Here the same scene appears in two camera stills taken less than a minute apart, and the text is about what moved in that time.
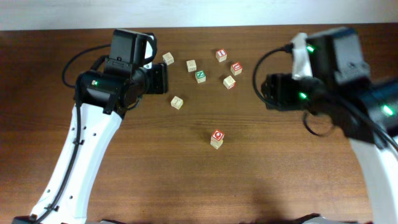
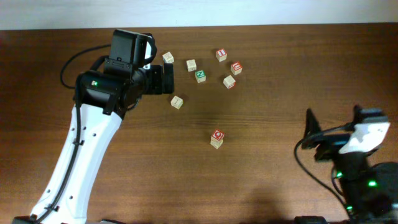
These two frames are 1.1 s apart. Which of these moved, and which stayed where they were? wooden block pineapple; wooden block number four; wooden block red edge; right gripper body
Moved: right gripper body
Stayed: wooden block pineapple; wooden block number four; wooden block red edge
